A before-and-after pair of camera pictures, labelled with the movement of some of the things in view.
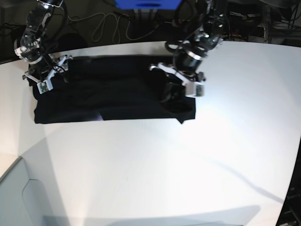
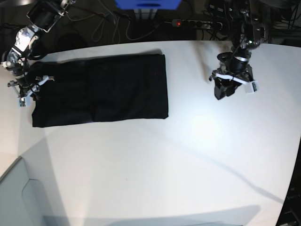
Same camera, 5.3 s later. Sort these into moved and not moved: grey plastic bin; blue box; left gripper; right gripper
Moved: right gripper; left gripper
Not moved: grey plastic bin; blue box
